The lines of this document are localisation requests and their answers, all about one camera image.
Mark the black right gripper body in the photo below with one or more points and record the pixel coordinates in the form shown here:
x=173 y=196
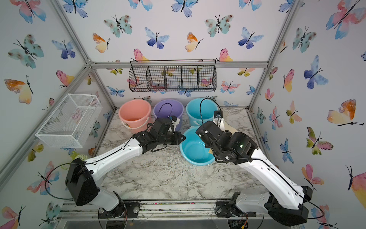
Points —
x=217 y=157

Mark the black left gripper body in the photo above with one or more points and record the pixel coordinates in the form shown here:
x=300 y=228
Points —
x=168 y=139

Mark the teal bucket with sticker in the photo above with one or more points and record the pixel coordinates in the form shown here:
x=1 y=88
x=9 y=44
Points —
x=193 y=149

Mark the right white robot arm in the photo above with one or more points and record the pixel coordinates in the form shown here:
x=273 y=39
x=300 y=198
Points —
x=284 y=201

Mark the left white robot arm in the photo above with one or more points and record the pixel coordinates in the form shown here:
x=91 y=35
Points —
x=83 y=176

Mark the purple plastic bucket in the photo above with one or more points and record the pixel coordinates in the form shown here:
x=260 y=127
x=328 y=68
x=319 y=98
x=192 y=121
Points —
x=169 y=107

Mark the pink plastic bucket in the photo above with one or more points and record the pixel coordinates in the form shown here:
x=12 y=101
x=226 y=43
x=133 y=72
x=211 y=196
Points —
x=135 y=115

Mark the artificial flower pot plant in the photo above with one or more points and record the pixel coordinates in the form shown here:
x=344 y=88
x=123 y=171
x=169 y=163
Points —
x=74 y=156

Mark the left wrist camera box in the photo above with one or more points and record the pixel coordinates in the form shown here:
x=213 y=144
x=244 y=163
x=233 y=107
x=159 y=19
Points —
x=175 y=120

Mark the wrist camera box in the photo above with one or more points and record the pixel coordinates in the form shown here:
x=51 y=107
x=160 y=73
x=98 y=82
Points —
x=218 y=117
x=175 y=120

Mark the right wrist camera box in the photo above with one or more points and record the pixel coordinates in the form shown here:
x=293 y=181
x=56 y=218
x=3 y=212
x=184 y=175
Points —
x=218 y=117

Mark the black wire wall basket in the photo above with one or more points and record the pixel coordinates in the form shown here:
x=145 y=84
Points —
x=173 y=76

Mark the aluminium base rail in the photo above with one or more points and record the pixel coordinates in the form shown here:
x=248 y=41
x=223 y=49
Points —
x=159 y=210

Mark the white mesh wall basket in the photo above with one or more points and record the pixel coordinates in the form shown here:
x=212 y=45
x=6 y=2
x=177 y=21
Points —
x=71 y=121

